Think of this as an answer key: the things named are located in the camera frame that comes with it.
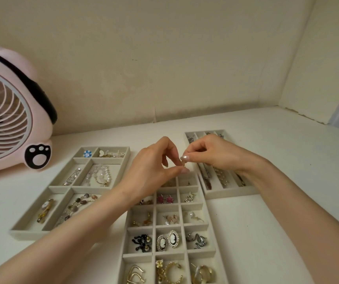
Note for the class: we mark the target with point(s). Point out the rhinestone bow brooch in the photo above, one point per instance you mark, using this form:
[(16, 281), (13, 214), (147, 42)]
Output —
[(114, 154)]

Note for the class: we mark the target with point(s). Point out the grey bracelet tray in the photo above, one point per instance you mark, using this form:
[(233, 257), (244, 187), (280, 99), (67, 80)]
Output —
[(24, 233)]

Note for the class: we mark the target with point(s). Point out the gold bow stud earring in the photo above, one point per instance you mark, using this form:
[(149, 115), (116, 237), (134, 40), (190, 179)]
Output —
[(147, 220)]

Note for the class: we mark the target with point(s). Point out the pink bow stud earring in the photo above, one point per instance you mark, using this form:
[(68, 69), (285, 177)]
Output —
[(171, 219)]

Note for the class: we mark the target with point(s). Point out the gold chunky hoop earring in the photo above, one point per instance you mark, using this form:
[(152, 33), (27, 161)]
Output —
[(166, 273)]

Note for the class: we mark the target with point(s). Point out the silver snake earring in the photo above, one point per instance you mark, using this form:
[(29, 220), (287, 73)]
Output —
[(197, 241)]

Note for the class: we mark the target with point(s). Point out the person's right hand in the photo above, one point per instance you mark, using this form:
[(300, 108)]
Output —
[(222, 153)]

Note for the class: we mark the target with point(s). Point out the pink animal-shaped desk fan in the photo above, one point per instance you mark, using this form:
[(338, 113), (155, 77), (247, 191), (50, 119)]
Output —
[(4, 121)]

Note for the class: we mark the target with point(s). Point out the person's right forearm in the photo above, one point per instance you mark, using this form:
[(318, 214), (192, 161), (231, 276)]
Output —
[(305, 227)]

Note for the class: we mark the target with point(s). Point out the pearl drop earring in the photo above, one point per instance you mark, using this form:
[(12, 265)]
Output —
[(190, 215)]

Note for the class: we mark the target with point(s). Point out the white table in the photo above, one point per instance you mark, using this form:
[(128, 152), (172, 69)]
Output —
[(290, 174)]

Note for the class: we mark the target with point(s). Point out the grey necklace tray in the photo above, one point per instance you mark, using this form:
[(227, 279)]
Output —
[(231, 193)]

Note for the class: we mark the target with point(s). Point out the pink star earring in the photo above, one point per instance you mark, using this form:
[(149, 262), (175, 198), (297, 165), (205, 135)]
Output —
[(169, 199), (160, 199)]

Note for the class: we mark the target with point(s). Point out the small gold stud earring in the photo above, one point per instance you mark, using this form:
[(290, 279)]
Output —
[(135, 224)]

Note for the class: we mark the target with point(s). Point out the black bow earrings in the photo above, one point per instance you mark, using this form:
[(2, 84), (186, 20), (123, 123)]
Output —
[(141, 243)]

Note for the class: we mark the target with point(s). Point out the shiny wide hoop earring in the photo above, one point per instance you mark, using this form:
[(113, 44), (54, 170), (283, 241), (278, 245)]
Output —
[(203, 273)]

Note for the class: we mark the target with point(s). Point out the white heart brooch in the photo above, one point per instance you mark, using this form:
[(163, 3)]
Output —
[(101, 152)]

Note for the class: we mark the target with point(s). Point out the gold heart hoop earring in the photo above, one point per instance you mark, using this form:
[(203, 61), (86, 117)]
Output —
[(135, 275)]

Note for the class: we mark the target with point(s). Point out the grey earring grid tray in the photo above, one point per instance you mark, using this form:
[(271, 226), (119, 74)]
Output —
[(169, 254)]

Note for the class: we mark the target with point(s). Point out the oval cameo earring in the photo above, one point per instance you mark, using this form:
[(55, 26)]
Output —
[(161, 243), (173, 239)]

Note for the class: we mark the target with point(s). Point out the person's left hand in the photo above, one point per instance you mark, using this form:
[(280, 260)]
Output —
[(148, 174)]

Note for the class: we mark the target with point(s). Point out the person's left forearm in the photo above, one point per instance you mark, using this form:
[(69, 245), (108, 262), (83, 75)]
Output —
[(54, 248)]

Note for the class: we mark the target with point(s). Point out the gold flower stud earring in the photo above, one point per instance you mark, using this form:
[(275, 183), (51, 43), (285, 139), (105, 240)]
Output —
[(159, 263)]

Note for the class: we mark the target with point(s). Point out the crystal stud earring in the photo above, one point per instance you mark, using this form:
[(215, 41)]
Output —
[(189, 198)]

